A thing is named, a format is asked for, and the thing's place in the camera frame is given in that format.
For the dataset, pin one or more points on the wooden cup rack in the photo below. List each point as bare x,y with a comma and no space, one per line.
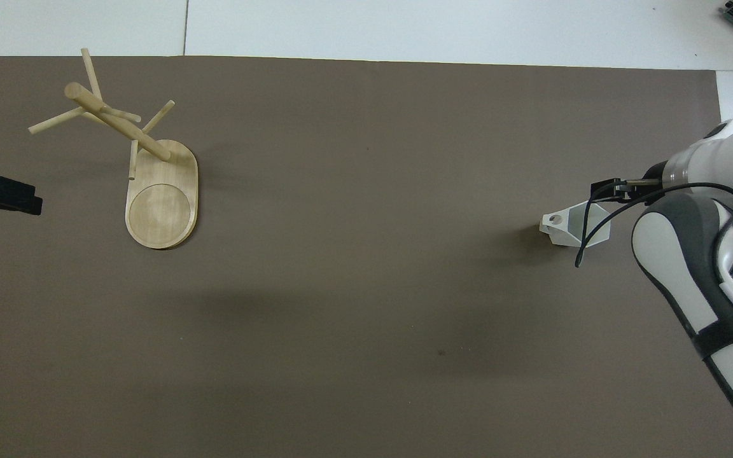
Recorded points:
161,213

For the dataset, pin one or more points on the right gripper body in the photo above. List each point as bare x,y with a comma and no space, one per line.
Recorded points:
655,173

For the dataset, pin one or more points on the white faceted cup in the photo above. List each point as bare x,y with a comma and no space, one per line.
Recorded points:
569,226

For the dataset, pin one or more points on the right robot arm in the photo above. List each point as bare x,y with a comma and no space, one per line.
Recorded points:
665,254

